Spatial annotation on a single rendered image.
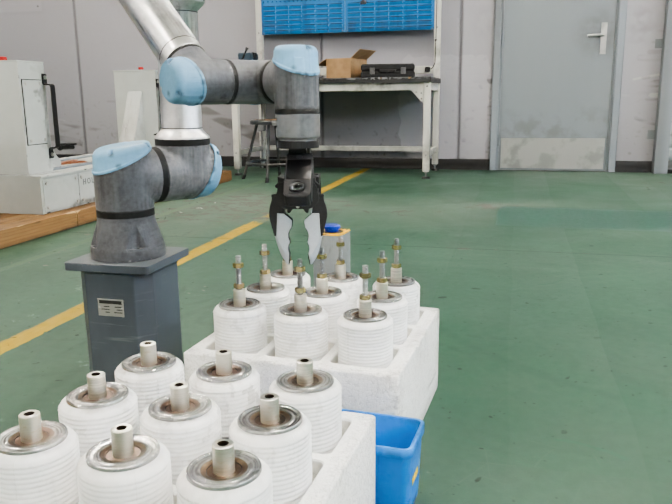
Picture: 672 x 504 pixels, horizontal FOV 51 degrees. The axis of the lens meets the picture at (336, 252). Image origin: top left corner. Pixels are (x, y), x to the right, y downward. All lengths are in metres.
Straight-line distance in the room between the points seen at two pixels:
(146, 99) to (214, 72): 3.60
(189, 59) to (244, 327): 0.46
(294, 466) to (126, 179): 0.80
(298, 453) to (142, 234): 0.76
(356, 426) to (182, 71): 0.61
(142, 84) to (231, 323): 3.64
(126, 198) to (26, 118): 2.24
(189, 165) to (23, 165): 2.23
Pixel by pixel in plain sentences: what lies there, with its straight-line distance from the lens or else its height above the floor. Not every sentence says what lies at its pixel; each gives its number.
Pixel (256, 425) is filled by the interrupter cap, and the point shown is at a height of 0.25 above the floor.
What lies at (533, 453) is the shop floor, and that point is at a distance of 1.34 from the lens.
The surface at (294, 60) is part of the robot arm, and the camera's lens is 1.17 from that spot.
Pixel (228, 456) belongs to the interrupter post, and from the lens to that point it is 0.73.
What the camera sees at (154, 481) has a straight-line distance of 0.78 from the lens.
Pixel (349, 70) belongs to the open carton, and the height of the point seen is 0.82.
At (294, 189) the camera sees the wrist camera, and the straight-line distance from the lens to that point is 1.12.
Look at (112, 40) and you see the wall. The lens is 7.18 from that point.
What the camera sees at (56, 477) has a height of 0.22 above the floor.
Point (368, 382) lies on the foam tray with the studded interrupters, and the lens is 1.17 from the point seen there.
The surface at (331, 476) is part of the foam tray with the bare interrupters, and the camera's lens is 0.87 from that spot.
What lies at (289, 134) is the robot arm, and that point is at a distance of 1.17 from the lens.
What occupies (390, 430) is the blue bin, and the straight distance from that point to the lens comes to 1.16.
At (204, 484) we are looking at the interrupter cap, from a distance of 0.72.
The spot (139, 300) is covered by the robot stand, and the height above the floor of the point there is 0.23.
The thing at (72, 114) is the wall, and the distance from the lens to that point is 7.43.
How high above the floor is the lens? 0.62
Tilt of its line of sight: 12 degrees down
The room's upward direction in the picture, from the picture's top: 1 degrees counter-clockwise
